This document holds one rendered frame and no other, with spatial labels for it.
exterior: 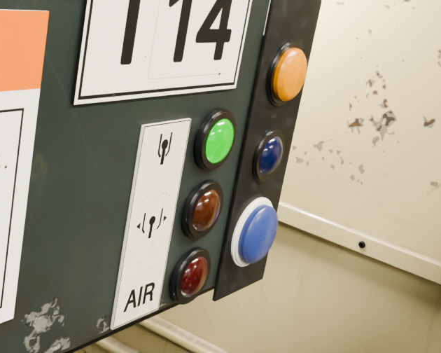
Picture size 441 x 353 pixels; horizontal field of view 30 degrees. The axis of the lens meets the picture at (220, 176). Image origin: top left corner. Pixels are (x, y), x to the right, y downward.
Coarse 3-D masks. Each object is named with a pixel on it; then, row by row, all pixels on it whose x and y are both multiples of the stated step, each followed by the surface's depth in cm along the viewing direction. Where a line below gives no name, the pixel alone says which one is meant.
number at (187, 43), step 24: (168, 0) 29; (192, 0) 31; (216, 0) 32; (240, 0) 33; (168, 24) 30; (192, 24) 31; (216, 24) 32; (168, 48) 30; (192, 48) 32; (216, 48) 33; (168, 72) 31; (192, 72) 32; (216, 72) 33
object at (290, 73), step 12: (288, 60) 37; (300, 60) 38; (276, 72) 37; (288, 72) 37; (300, 72) 38; (276, 84) 37; (288, 84) 37; (300, 84) 38; (276, 96) 38; (288, 96) 38
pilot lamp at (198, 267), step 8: (192, 264) 36; (200, 264) 36; (192, 272) 36; (200, 272) 36; (184, 280) 36; (192, 280) 36; (200, 280) 36; (184, 288) 36; (192, 288) 36; (200, 288) 37; (184, 296) 36
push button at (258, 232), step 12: (252, 216) 39; (264, 216) 39; (276, 216) 41; (252, 228) 39; (264, 228) 40; (276, 228) 41; (240, 240) 39; (252, 240) 39; (264, 240) 40; (240, 252) 39; (252, 252) 39; (264, 252) 40
